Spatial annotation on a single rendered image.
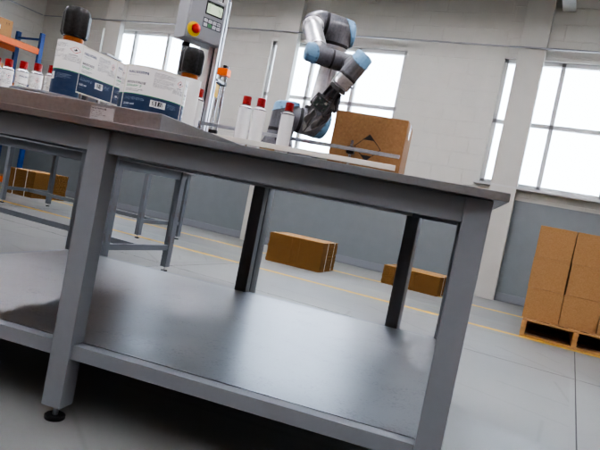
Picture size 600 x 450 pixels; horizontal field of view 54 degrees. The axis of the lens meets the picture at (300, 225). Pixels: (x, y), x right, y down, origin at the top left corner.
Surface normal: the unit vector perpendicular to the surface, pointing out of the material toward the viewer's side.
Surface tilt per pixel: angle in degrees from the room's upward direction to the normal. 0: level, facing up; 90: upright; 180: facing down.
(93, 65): 90
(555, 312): 90
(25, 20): 90
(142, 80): 90
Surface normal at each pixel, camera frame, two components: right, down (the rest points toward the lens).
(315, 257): -0.35, -0.03
